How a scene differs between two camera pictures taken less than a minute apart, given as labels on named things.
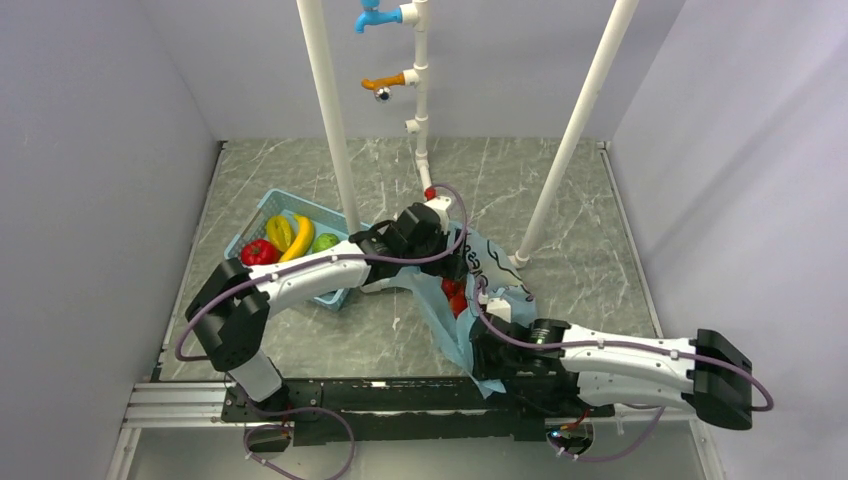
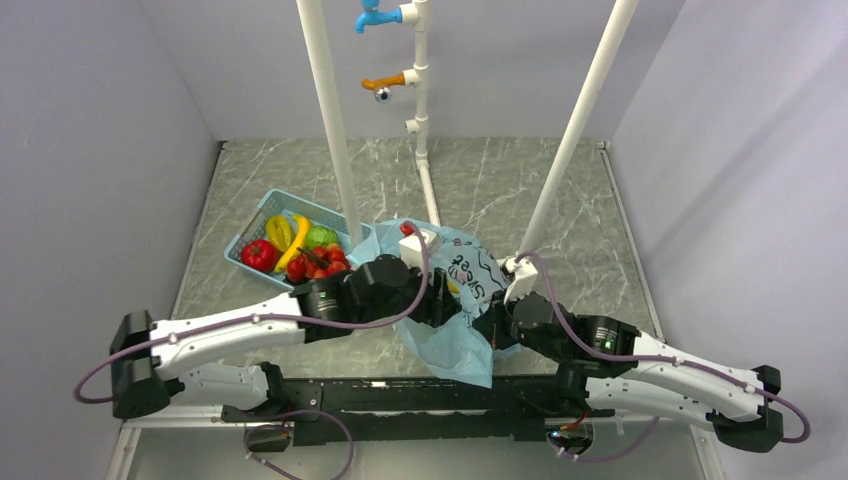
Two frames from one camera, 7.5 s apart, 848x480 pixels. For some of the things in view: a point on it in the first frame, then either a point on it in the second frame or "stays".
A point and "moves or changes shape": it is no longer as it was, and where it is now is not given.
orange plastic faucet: [381, 86] stays
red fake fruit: [456, 294] moves or changes shape
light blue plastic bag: [491, 275] moves or changes shape
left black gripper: [454, 269] → [438, 302]
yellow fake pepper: [280, 231] stays
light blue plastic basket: [323, 220] stays
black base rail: [346, 411] stays
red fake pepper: [258, 252] stays
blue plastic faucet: [372, 15] stays
